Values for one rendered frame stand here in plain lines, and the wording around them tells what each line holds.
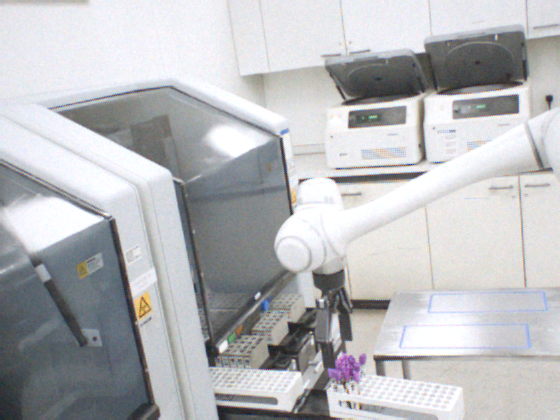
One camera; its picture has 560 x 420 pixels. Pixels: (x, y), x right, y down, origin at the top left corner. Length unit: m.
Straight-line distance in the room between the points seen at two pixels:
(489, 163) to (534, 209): 2.42
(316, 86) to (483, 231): 1.53
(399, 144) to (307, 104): 1.01
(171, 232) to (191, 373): 0.34
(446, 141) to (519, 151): 2.40
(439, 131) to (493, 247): 0.71
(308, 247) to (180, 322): 0.43
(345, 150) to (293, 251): 2.65
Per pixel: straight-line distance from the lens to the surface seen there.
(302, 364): 1.99
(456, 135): 3.74
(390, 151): 3.82
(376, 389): 1.61
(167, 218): 1.51
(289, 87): 4.62
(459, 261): 3.93
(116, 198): 1.37
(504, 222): 3.81
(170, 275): 1.52
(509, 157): 1.38
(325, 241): 1.29
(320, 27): 4.16
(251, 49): 4.33
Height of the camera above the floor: 1.68
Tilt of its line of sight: 15 degrees down
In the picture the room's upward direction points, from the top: 8 degrees counter-clockwise
